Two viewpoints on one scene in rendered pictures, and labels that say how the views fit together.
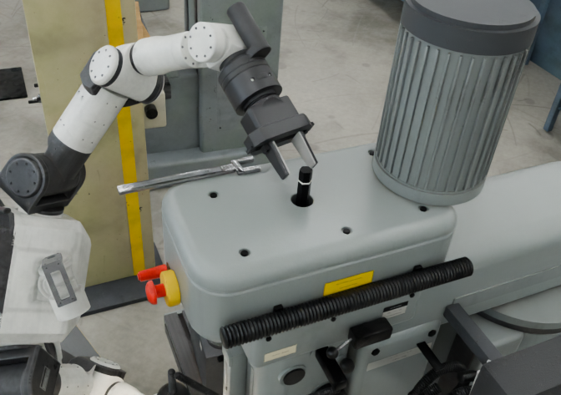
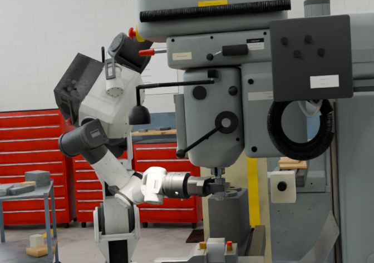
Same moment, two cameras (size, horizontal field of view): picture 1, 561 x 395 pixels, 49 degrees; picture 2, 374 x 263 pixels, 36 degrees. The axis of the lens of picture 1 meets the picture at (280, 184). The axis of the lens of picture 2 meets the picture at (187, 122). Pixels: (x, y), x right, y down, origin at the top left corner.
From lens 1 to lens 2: 164 cm
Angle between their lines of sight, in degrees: 48
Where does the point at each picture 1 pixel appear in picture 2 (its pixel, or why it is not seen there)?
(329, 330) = (211, 46)
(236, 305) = (150, 4)
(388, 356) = (263, 91)
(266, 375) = (186, 94)
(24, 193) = (114, 48)
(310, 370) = (211, 93)
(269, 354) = (175, 54)
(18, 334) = (90, 108)
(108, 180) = not seen: hidden behind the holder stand
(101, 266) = not seen: outside the picture
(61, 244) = (125, 76)
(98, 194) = not seen: hidden behind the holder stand
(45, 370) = (97, 130)
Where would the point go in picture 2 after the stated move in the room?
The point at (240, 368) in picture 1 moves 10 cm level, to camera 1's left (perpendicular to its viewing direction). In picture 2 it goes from (181, 107) to (157, 108)
